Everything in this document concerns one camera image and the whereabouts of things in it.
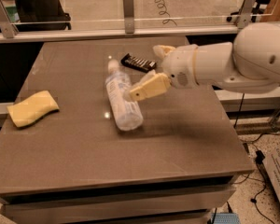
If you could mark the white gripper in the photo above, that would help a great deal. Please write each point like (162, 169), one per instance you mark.
(179, 65)

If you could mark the clear acrylic barrier panel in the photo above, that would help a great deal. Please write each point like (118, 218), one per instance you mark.
(151, 17)

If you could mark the black snack bar wrapper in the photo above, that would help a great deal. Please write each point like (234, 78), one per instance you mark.
(137, 63)

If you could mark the right metal bracket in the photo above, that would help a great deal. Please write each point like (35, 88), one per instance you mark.
(245, 12)

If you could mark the black office chair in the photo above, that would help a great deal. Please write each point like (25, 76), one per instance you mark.
(41, 15)

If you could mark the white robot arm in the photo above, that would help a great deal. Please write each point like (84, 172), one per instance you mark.
(248, 64)

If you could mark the metal bracket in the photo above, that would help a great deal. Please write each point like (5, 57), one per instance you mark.
(128, 13)
(8, 29)
(245, 12)

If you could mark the blue box under table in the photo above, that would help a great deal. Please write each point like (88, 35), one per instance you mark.
(225, 218)

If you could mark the yellow sponge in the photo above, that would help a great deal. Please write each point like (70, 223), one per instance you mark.
(32, 109)

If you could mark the middle metal bracket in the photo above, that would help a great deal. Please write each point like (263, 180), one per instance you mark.
(128, 13)

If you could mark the left metal bracket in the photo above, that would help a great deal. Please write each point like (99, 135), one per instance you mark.
(8, 29)

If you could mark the blue plastic water bottle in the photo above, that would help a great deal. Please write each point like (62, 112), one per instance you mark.
(127, 115)

